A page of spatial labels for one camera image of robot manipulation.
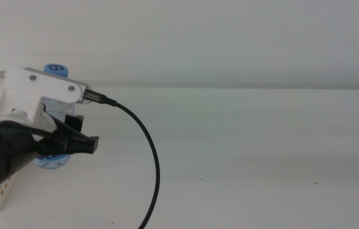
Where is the clear water bottle blue cap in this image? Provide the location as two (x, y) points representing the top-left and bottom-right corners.
(32, 63), (76, 170)

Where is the thin black cable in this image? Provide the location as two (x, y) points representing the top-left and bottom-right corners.
(0, 109), (67, 150)

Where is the thick black braided cable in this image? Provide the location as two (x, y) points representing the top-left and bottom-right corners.
(82, 88), (161, 229)

